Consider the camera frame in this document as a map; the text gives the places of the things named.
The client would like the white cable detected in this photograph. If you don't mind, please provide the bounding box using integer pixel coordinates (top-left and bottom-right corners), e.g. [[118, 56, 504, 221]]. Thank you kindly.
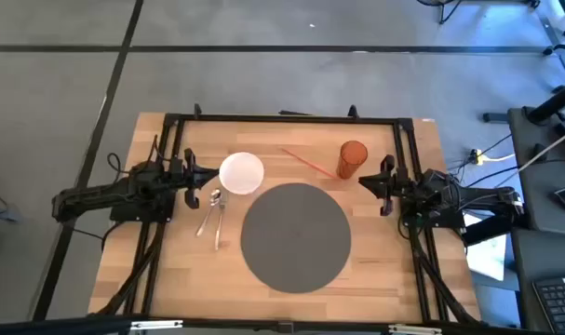
[[484, 126, 565, 174]]

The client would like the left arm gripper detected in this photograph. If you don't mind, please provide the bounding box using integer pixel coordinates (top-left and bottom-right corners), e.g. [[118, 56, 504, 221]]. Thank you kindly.
[[169, 147, 221, 210]]

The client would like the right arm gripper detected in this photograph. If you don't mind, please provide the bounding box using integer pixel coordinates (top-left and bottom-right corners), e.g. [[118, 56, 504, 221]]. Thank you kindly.
[[357, 154, 407, 218]]

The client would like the black aluminium table frame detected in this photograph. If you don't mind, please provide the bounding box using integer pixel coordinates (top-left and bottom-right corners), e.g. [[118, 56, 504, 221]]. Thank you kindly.
[[88, 102, 481, 327]]

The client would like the silver metal fork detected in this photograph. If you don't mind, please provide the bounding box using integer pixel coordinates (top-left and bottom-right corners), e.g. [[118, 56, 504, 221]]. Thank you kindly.
[[213, 190, 230, 251]]

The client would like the orange faceted plastic cup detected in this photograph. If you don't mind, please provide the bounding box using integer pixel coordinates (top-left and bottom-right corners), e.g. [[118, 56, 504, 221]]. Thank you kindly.
[[335, 140, 370, 181]]

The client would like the dark desk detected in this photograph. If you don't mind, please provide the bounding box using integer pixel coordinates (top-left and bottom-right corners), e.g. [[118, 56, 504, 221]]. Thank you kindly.
[[507, 105, 565, 335]]

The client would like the thick black tube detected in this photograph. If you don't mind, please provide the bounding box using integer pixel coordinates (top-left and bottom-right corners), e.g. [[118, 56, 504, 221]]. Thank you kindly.
[[527, 76, 565, 126]]

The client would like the black keyboard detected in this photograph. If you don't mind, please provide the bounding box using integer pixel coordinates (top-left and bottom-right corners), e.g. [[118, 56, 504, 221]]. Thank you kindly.
[[531, 275, 565, 334]]

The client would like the black crossbar with silver brackets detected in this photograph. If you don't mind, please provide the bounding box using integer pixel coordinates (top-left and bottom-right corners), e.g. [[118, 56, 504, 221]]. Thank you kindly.
[[0, 315, 520, 335]]

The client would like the black cable loop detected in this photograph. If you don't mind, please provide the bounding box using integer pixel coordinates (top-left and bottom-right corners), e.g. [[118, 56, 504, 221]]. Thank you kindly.
[[106, 152, 126, 177]]

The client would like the white bowl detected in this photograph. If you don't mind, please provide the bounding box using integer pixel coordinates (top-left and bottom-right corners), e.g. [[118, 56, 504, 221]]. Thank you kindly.
[[218, 151, 265, 195]]

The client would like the black office chair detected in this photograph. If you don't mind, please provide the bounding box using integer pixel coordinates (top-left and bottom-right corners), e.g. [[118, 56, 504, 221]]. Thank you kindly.
[[542, 26, 565, 58], [415, 0, 542, 25]]

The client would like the round grey woven placemat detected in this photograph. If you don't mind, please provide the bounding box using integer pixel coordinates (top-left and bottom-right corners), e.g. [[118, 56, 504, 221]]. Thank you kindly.
[[240, 182, 353, 295]]

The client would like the silver metal spoon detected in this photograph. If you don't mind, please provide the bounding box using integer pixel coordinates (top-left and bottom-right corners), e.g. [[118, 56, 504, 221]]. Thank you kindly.
[[195, 188, 222, 237]]

